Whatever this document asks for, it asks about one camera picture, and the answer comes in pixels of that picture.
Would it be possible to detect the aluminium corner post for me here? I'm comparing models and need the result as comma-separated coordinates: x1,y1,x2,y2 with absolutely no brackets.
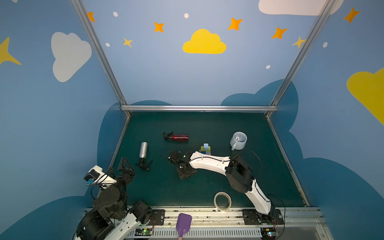
270,0,336,111
71,0,127,107

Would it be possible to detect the left side frame rail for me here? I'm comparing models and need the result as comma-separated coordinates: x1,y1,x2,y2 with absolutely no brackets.
108,116,130,169

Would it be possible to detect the aluminium back frame rail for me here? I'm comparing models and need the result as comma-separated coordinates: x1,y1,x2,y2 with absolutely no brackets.
121,105,278,112

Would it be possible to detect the lime green wooden block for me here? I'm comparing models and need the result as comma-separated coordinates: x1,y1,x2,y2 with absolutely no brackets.
200,146,211,155

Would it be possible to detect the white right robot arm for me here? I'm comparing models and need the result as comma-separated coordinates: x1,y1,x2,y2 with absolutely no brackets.
168,151,275,224

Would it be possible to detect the purple plastic scoop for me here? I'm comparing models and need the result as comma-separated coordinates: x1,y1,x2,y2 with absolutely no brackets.
176,213,193,240

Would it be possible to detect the right side frame rail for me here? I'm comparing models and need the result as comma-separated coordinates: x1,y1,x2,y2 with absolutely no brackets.
267,117,310,207

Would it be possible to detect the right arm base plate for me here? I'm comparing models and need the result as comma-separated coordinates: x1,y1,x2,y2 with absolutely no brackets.
242,209,285,225

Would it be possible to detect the front aluminium rail bed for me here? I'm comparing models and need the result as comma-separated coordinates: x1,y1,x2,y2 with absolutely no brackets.
124,206,334,240

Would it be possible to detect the silver spray bottle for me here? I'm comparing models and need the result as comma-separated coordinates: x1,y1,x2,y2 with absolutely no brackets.
136,142,152,171

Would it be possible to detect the aluminium right corner post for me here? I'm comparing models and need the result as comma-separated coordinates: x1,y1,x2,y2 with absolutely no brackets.
270,0,336,111

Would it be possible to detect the aluminium left corner post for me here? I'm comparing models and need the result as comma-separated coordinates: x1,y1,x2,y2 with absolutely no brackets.
71,0,127,107

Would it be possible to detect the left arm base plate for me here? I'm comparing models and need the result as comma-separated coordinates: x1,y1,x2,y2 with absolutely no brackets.
148,209,165,226

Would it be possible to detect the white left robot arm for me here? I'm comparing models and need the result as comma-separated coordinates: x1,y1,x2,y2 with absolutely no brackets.
73,158,152,240

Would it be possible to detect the roll of tape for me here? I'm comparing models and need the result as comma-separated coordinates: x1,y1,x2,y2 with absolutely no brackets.
214,192,232,212

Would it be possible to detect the translucent plastic mug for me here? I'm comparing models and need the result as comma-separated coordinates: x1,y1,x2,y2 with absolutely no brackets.
230,132,248,151

